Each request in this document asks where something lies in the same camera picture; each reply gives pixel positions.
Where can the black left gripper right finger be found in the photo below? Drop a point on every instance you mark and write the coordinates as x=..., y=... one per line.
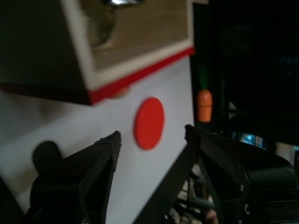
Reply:
x=240, y=180

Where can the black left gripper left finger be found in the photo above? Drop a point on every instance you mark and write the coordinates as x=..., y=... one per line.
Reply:
x=87, y=180

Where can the wooden drawer with red trim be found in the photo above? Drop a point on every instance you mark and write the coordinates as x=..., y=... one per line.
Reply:
x=128, y=43

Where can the red round knob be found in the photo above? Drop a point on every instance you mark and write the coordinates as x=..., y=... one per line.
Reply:
x=148, y=123

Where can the orange toy carrot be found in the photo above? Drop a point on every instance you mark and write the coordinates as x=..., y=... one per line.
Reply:
x=204, y=105

